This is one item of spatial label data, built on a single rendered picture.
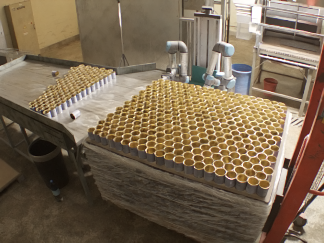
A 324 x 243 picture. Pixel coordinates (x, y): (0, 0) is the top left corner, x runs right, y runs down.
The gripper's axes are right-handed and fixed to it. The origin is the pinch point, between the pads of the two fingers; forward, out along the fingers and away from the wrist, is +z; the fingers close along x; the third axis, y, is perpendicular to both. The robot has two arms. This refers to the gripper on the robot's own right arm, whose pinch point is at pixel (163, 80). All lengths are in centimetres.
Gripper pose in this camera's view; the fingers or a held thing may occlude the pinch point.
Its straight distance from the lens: 269.8
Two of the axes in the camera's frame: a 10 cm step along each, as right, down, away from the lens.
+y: 0.6, 8.5, 5.2
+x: -9.0, -1.8, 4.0
